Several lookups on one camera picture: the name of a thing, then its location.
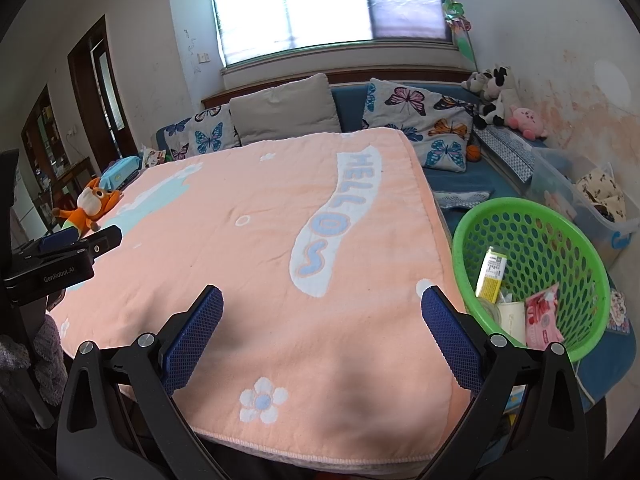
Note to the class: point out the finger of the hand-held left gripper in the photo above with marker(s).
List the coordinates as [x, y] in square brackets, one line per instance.
[55, 241]
[100, 241]

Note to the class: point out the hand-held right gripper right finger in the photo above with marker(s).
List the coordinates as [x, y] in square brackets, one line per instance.
[452, 340]

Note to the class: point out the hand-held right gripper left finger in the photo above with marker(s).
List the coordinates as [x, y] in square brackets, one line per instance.
[195, 340]

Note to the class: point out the clear bottle with yellow label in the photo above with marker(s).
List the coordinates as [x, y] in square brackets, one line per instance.
[492, 275]

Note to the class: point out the pink snack packet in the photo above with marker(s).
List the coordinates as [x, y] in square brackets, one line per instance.
[542, 317]

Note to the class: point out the green plastic basket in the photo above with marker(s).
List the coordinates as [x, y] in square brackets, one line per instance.
[550, 240]

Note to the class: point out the person's left forearm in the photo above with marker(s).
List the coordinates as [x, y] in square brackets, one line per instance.
[47, 355]

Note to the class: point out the orange fox plush toy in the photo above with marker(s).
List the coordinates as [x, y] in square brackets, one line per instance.
[90, 205]

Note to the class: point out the white cabinet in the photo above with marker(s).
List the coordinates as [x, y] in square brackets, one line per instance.
[27, 210]

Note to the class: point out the blue tissue pack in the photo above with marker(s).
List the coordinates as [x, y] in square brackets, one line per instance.
[120, 170]

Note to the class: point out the pink printed blanket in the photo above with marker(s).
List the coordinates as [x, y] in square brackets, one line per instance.
[250, 260]

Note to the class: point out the small printed box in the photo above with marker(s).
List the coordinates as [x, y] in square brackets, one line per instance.
[152, 157]

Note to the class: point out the dark wooden cabinet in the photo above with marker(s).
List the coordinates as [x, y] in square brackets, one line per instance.
[45, 130]

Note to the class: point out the brown wooden door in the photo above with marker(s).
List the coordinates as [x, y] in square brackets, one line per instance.
[85, 90]

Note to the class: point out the small butterfly print pillow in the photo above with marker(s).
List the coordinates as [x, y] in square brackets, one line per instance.
[210, 132]

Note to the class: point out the floral cloth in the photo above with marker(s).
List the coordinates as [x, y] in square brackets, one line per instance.
[619, 310]

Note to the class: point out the small orange ball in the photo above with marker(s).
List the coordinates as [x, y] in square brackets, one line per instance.
[473, 153]

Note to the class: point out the clear plastic storage box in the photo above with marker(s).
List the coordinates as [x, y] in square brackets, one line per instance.
[620, 240]

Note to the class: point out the grey patterned cloth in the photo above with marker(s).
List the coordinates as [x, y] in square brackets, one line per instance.
[507, 152]

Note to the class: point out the patterned cream cloth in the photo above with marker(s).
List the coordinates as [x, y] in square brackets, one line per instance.
[600, 187]

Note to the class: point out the beige pillow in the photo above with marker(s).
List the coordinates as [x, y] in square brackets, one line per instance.
[285, 110]

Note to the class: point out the large butterfly print pillow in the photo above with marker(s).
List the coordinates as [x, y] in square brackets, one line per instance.
[420, 115]

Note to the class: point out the pink plush toy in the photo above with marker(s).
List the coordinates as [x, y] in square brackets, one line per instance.
[527, 120]

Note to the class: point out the black and white cow plush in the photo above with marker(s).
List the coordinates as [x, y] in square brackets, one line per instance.
[502, 95]

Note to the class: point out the grey and white plush toy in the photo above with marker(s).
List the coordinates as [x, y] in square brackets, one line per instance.
[477, 80]

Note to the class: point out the window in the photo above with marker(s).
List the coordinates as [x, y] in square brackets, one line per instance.
[290, 5]

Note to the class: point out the green pinwheel toy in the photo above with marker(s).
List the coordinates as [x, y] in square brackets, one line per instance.
[455, 12]

